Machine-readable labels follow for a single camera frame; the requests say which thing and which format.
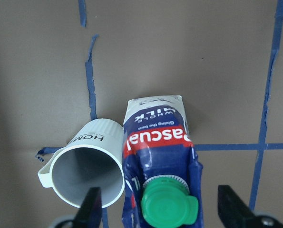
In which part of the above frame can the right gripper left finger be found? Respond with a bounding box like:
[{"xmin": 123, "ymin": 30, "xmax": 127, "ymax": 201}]
[{"xmin": 73, "ymin": 187, "xmax": 102, "ymax": 228}]

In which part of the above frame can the milk carton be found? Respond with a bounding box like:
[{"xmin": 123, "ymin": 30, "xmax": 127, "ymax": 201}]
[{"xmin": 122, "ymin": 95, "xmax": 204, "ymax": 228}]

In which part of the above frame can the white ribbed mug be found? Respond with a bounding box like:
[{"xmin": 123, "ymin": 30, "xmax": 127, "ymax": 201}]
[{"xmin": 38, "ymin": 118, "xmax": 125, "ymax": 208}]

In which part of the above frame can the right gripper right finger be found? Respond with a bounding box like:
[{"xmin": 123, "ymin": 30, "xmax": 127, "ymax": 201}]
[{"xmin": 217, "ymin": 185, "xmax": 274, "ymax": 228}]

